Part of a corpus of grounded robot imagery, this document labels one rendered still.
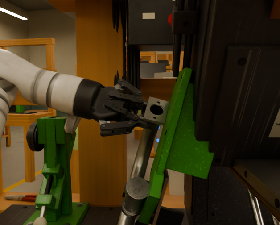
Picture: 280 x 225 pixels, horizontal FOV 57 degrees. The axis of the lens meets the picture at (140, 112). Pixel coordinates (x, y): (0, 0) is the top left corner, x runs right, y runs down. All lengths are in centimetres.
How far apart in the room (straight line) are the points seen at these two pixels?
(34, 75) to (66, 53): 1131
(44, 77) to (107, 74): 30
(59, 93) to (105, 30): 35
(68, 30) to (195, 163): 1159
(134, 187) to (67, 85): 22
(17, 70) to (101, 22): 35
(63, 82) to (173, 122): 22
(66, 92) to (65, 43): 1143
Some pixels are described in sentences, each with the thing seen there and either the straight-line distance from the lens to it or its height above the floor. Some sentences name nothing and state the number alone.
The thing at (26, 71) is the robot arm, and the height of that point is 127.
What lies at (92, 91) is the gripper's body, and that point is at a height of 124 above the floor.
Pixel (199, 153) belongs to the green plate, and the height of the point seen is 114.
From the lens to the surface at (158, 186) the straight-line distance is 40.
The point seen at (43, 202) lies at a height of 99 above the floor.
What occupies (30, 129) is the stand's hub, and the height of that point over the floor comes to 114.
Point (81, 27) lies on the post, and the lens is 81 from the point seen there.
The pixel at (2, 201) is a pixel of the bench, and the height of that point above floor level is 88.
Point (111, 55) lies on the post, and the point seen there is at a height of 134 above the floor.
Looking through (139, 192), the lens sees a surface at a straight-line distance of 42.
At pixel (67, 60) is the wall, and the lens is 1177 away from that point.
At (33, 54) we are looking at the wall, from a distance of 1261.
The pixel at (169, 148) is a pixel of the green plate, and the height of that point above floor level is 115.
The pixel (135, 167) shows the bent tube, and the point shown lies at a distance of 56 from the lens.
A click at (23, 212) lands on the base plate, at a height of 90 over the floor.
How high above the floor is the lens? 124
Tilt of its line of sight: 5 degrees down
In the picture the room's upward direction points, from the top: straight up
